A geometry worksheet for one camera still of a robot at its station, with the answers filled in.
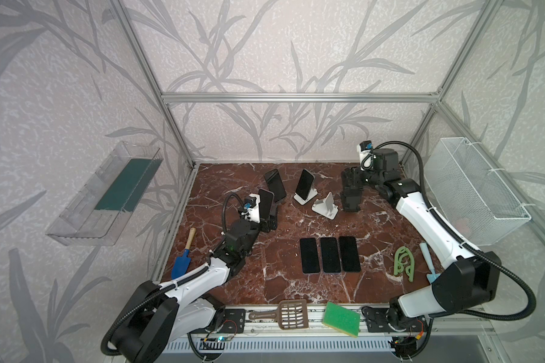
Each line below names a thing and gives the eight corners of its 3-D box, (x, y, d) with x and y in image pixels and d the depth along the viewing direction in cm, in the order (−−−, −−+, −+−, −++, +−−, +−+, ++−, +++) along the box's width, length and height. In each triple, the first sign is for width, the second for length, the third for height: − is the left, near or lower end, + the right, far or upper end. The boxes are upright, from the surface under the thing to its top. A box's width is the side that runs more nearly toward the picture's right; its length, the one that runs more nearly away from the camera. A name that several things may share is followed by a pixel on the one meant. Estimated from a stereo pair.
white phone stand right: (312, 210, 104) (314, 197, 97) (318, 201, 108) (321, 188, 100) (332, 220, 101) (335, 208, 93) (338, 210, 104) (342, 198, 96)
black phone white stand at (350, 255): (343, 271, 86) (344, 269, 84) (337, 239, 95) (339, 236, 93) (360, 271, 86) (362, 269, 84) (353, 239, 95) (355, 236, 93)
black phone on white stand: (304, 203, 106) (306, 182, 94) (295, 194, 109) (296, 172, 97) (312, 198, 108) (315, 176, 96) (303, 189, 111) (305, 167, 99)
